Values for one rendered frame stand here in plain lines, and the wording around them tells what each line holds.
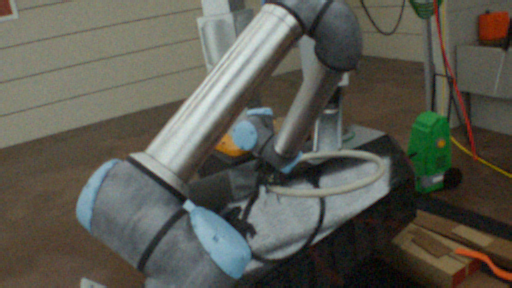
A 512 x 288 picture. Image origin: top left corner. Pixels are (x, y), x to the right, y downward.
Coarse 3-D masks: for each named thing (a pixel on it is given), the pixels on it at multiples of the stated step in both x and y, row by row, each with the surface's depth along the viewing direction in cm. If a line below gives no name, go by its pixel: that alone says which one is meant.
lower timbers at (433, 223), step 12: (420, 216) 293; (432, 216) 291; (432, 228) 278; (444, 228) 275; (456, 240) 263; (504, 240) 253; (384, 252) 261; (480, 252) 251; (492, 252) 245; (504, 252) 242; (396, 264) 254; (504, 264) 240; (420, 276) 238; (480, 276) 226
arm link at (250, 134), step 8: (248, 120) 148; (256, 120) 150; (264, 120) 154; (240, 128) 144; (248, 128) 143; (256, 128) 146; (264, 128) 148; (232, 136) 147; (240, 136) 145; (248, 136) 144; (256, 136) 144; (264, 136) 145; (240, 144) 146; (248, 144) 145; (256, 144) 145; (256, 152) 147
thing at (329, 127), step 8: (320, 120) 223; (328, 120) 222; (336, 120) 220; (320, 128) 217; (328, 128) 216; (336, 128) 215; (320, 136) 212; (328, 136) 211; (336, 136) 210; (320, 144) 207; (328, 144) 206; (336, 144) 204
